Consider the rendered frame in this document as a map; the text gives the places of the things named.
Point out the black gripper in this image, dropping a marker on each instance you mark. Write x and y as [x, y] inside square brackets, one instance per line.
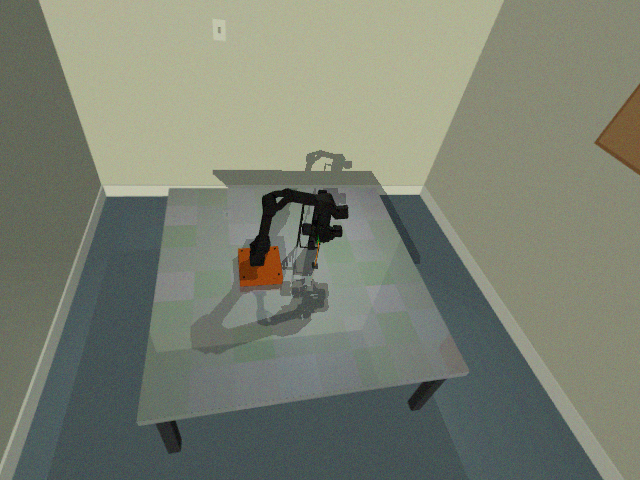
[308, 230]

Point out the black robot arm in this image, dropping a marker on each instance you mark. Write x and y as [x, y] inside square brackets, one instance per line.
[325, 207]

